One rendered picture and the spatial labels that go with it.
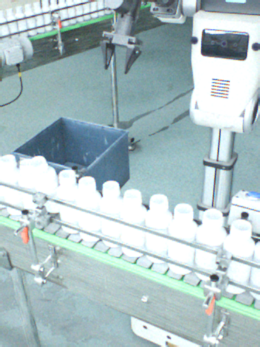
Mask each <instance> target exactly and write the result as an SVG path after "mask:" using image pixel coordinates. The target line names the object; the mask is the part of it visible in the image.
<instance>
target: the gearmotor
mask: <svg viewBox="0 0 260 347"><path fill-rule="evenodd" d="M32 57H33V45H32V44H31V43H30V41H29V39H28V38H27V37H25V36H20V37H16V38H13V39H10V40H2V41H0V68H3V67H7V66H8V65H13V64H16V66H17V67H18V70H19V78H20V81H21V92H20V94H19V95H18V96H17V97H16V98H15V99H14V100H12V101H10V102H9V103H7V104H5V105H1V106H0V108H1V107H3V106H6V105H9V104H11V103H12V102H14V101H15V100H16V99H17V98H18V97H19V96H20V95H21V94H22V89H23V86H22V78H21V76H22V75H21V72H20V68H19V67H20V63H19V62H22V61H25V60H29V59H31V58H32Z"/></svg>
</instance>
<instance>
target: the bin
mask: <svg viewBox="0 0 260 347"><path fill-rule="evenodd" d="M128 134H129V131H128V130H125V129H116V128H112V127H108V126H105V125H98V124H95V123H91V122H85V121H81V120H77V119H72V118H68V117H64V116H60V117H59V118H58V119H56V120H55V121H54V122H52V123H50V124H49V125H48V126H47V127H46V128H45V129H42V130H40V131H39V132H38V133H37V134H35V135H34V136H32V137H31V138H29V140H27V141H26V142H24V143H22V144H21V145H19V146H18V147H16V148H15V149H14V150H13V151H12V152H11V155H13V156H14V157H15V161H16V163H17V165H16V166H17V167H19V166H20V164H19V163H20V162H21V161H22V160H24V159H33V158H34V157H37V156H42V157H43V158H44V159H46V163H47V164H48V166H50V167H52V168H53V169H54V170H55V171H56V174H60V173H61V172H62V171H63V170H72V169H71V167H72V166H77V171H78V173H79V172H80V171H81V170H82V169H83V168H85V169H86V170H87V171H86V172H85V173H83V174H82V176H83V177H93V178H94V182H95V187H96V189H98V190H100V191H102V190H103V185H104V184H105V183H106V182H108V181H115V182H117V183H118V184H119V187H120V190H121V188H122V187H123V186H124V185H125V184H126V183H127V181H128V180H129V179H130V171H129V153H128Z"/></svg>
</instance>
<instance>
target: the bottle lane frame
mask: <svg viewBox="0 0 260 347"><path fill-rule="evenodd" d="M10 216H11V215H10ZM10 216H9V217H7V218H6V217H3V216H1V215H0V245H1V246H3V247H4V248H5V250H6V251H7V252H8V253H9V259H10V265H11V266H12V267H15V268H18V269H21V270H23V271H26V272H27V273H30V274H32V275H34V276H35V272H34V271H33V270H32V269H31V267H32V264H33V262H32V259H31V255H30V251H29V246H28V243H24V241H23V238H22V234H21V233H20V234H19V235H17V236H14V235H13V232H14V231H15V230H16V229H17V228H18V227H19V226H20V224H19V221H15V220H13V219H10ZM57 232H58V231H57ZM32 233H33V237H34V240H35V244H36V251H37V255H38V258H39V262H40V263H43V261H44V260H45V259H46V258H47V257H48V256H49V255H50V254H49V250H48V245H50V246H53V247H54V249H55V253H56V255H55V256H52V258H54V259H56V261H57V265H58V267H57V268H56V267H55V269H54V270H53V271H52V272H51V273H50V275H49V276H48V277H47V278H46V280H47V281H48V282H50V283H54V284H56V285H59V286H60V287H63V288H65V289H68V290H70V291H73V292H74V293H75V294H79V295H81V296H83V297H86V298H88V299H91V300H93V301H97V302H98V303H101V304H103V305H106V306H107V307H110V308H112V309H115V310H116V311H120V312H121V313H123V314H126V315H128V316H130V317H132V318H137V319H139V320H140V321H144V322H145V323H148V324H150V325H153V326H155V327H157V328H159V329H162V330H163V331H165V332H168V333H170V334H173V335H175V336H177V337H179V338H182V339H184V340H187V341H188V342H192V343H193V344H195V345H198V346H200V347H204V336H205V328H206V321H207V312H206V309H205V308H203V304H204V302H205V300H206V296H204V289H203V288H201V287H200V285H201V282H199V284H198V285H197V286H192V285H190V284H188V283H184V282H183V280H184V277H185V276H183V277H182V278H181V279H180V280H176V279H174V278H172V277H168V275H167V274H168V272H169V270H167V271H166V272H165V273H164V274H161V273H157V272H156V271H154V270H152V266H153V265H151V266H150V267H149V268H145V267H143V266H140V265H137V262H138V260H136V261H135V262H134V263H130V262H127V261H124V260H123V259H122V256H123V254H124V253H123V254H122V256H121V257H119V258H117V257H114V256H111V255H108V250H109V249H110V248H109V249H108V250H107V252H106V253H103V252H101V251H98V250H96V249H94V247H95V246H96V244H95V245H94V246H93V247H92V248H89V247H86V246H82V245H81V242H82V240H83V239H82V240H81V241H80V242H79V243H75V242H73V241H70V240H69V239H68V238H69V236H70V235H69V236H67V237H66V238H62V237H60V236H58V235H56V233H53V234H52V233H47V232H44V228H43V229H42V230H39V229H37V228H34V229H33V231H32ZM235 299H236V294H235V295H234V296H233V297H232V298H231V299H229V298H226V297H224V296H222V298H221V300H220V301H217V303H216V308H215V316H214V328H213V333H215V332H216V330H217V327H218V325H219V324H220V323H221V321H220V314H221V310H222V311H226V312H228V313H229V321H228V323H225V324H224V326H226V327H227V336H223V337H222V338H221V340H220V341H219V344H218V346H217V347H260V310H259V309H256V308H254V306H255V302H254V301H253V302H252V303H251V305H250V306H248V305H246V304H243V303H240V302H237V301H236V300H235Z"/></svg>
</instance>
